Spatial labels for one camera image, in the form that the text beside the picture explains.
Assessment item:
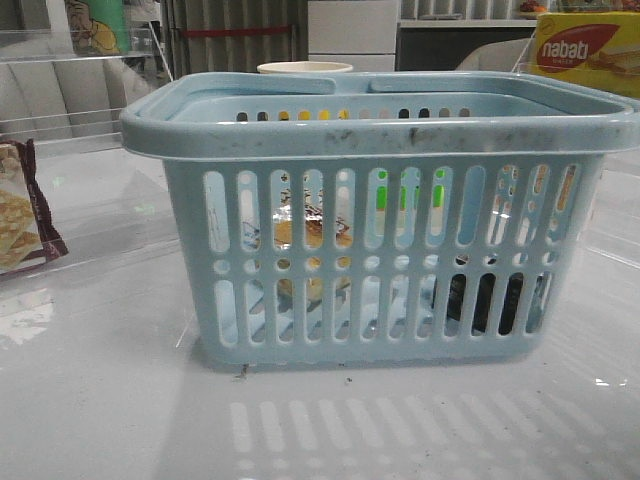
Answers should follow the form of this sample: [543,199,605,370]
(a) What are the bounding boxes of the yellow nabati wafer box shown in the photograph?
[528,11,639,98]

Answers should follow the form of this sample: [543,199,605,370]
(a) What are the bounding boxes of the light blue plastic basket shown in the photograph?
[120,71,639,365]

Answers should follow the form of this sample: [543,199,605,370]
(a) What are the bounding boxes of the fruit plate on counter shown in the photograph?
[519,0,547,14]

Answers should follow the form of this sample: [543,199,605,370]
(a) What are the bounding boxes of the packaged bread clear wrapper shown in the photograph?
[242,187,353,312]

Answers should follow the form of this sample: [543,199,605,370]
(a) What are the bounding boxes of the grey armchair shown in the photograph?
[456,38,531,72]

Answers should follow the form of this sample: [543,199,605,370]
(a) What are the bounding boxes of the clear acrylic display shelf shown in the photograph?
[1,30,168,278]

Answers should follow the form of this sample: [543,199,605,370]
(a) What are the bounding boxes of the dark grey counter cabinet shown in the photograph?
[396,20,535,71]

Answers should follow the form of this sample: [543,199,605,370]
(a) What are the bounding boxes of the right clear acrylic shelf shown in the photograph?
[516,25,639,99]

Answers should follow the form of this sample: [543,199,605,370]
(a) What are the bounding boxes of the maroon cracker snack packet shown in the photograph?
[1,140,68,276]

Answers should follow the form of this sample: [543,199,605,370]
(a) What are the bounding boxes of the dark tissue pack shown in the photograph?
[444,271,553,336]

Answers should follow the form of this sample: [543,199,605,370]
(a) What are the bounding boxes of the green cartoon bottle rear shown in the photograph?
[64,0,130,56]

